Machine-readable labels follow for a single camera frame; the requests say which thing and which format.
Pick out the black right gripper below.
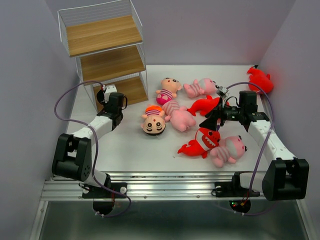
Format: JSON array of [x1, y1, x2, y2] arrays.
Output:
[[198, 96, 244, 131]]

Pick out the boy doll orange pants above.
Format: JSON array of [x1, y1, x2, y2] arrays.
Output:
[[140, 104, 166, 136]]

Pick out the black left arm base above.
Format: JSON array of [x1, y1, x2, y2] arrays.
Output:
[[78, 173, 132, 218]]

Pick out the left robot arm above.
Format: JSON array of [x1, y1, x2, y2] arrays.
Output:
[[51, 92, 128, 197]]

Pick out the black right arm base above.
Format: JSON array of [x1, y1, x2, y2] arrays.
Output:
[[211, 172, 261, 214]]

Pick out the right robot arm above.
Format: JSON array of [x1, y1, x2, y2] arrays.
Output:
[[199, 90, 310, 201]]

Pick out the red whale plush centre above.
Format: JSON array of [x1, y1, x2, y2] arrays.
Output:
[[187, 95, 220, 117]]

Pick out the red shark plush open mouth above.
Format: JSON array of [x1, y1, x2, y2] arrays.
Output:
[[177, 127, 221, 159]]

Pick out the pink pig plush top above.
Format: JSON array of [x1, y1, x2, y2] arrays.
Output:
[[183, 78, 219, 98]]

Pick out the large pink striped pig plush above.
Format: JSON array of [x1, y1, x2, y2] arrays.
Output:
[[162, 100, 196, 132]]

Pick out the pink pig plush bottom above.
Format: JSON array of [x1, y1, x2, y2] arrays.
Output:
[[209, 135, 248, 168]]

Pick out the boy doll magenta striped shirt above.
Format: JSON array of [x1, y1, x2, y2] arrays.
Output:
[[155, 77, 182, 106]]

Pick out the red plush far corner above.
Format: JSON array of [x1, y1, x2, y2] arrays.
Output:
[[247, 66, 274, 94]]

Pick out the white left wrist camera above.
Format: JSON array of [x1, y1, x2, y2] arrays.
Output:
[[101, 84, 118, 98]]

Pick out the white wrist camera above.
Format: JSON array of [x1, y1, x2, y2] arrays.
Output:
[[216, 86, 229, 101], [101, 84, 118, 98]]

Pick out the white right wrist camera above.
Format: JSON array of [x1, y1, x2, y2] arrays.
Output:
[[216, 86, 229, 101]]

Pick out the white wire wooden shelf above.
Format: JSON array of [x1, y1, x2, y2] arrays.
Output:
[[57, 0, 148, 111]]

